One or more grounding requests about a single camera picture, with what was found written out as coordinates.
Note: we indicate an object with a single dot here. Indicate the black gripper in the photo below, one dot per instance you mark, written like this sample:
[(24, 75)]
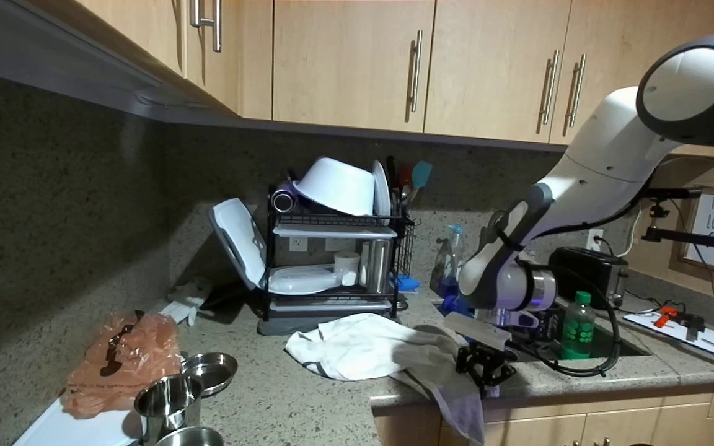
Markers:
[(494, 362)]

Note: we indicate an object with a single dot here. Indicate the white grey towel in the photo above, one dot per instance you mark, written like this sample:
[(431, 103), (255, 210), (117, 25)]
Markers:
[(348, 342)]

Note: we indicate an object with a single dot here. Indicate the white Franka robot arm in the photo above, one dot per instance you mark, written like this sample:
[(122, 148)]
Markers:
[(613, 156)]

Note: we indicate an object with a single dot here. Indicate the clear bottle light blue cap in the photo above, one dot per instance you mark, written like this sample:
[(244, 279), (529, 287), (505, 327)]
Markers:
[(447, 264)]

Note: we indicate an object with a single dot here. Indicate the green plastic bottle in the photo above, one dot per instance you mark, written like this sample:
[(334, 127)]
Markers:
[(578, 331)]

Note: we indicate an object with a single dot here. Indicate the tall steel cup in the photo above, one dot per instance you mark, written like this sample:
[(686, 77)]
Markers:
[(375, 264)]

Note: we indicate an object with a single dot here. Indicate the black toaster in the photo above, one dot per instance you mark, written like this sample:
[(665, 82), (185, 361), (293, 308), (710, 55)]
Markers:
[(589, 274)]

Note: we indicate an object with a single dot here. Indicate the black utensil holder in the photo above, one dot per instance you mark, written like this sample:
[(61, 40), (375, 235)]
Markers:
[(400, 238)]

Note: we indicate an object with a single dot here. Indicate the kitchen sink basin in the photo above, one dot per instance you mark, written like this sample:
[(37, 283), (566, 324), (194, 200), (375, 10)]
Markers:
[(625, 342)]

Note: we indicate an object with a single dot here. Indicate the grey drying mat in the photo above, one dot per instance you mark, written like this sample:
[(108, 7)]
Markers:
[(323, 324)]

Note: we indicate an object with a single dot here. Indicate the white shallow dish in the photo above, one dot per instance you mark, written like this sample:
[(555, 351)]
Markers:
[(303, 282)]

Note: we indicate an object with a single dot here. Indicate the orange hand tool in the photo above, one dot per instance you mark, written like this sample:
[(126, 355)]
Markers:
[(669, 316)]

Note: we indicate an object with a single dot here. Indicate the white dinner plate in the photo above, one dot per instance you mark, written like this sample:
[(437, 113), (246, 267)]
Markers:
[(382, 194)]

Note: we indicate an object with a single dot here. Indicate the teal spatula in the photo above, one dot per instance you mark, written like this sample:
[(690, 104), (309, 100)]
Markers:
[(421, 175)]

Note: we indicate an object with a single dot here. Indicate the black kitchen utensil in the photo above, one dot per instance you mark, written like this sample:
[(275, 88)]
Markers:
[(392, 166)]

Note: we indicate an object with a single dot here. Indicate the black hand tool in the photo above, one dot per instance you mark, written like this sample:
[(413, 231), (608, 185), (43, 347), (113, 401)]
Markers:
[(692, 324)]

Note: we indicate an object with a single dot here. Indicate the white paper sheet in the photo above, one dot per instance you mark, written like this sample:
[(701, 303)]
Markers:
[(706, 341)]

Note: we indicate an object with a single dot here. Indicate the large white bowl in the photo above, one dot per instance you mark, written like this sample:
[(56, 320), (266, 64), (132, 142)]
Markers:
[(337, 186)]

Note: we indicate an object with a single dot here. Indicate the steel tumbler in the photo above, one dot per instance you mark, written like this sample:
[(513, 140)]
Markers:
[(283, 200)]

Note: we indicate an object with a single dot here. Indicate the small steel bowl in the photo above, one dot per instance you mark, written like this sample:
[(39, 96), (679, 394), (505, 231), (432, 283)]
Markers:
[(190, 438), (211, 372)]

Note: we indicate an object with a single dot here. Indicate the white paper scrap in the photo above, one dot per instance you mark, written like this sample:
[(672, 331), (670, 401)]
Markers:
[(179, 314)]

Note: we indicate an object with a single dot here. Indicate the steel measuring cup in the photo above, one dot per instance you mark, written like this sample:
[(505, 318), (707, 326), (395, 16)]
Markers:
[(168, 406)]

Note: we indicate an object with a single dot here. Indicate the white flat board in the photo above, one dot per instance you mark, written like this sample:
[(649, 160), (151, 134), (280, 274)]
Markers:
[(68, 424)]

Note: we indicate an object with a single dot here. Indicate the white wall outlet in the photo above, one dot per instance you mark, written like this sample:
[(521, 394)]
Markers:
[(597, 238)]

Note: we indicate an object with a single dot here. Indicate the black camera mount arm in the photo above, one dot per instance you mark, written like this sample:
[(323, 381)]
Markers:
[(696, 238)]

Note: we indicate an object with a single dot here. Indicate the black stereo camera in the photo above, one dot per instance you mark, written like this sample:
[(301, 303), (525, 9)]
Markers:
[(663, 194)]

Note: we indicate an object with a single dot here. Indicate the wooden wall cabinet door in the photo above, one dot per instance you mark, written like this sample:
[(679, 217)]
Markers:
[(490, 75), (340, 65), (613, 40), (126, 25), (234, 82)]

